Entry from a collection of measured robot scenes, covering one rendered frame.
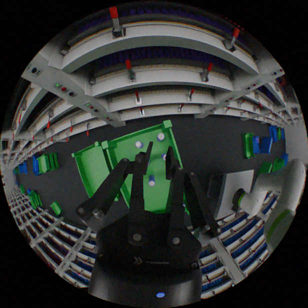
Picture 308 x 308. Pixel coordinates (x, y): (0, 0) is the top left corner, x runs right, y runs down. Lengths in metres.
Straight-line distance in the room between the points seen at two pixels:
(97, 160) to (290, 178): 0.84
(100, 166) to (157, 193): 0.35
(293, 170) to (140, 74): 0.60
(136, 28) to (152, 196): 0.50
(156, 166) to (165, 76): 0.32
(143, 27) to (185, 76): 0.24
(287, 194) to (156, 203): 0.49
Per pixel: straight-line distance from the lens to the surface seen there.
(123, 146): 0.35
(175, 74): 0.39
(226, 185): 0.73
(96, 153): 0.58
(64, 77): 0.33
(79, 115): 0.66
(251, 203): 0.75
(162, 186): 0.36
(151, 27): 0.28
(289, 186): 0.41
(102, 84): 0.41
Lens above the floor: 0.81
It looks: 87 degrees down
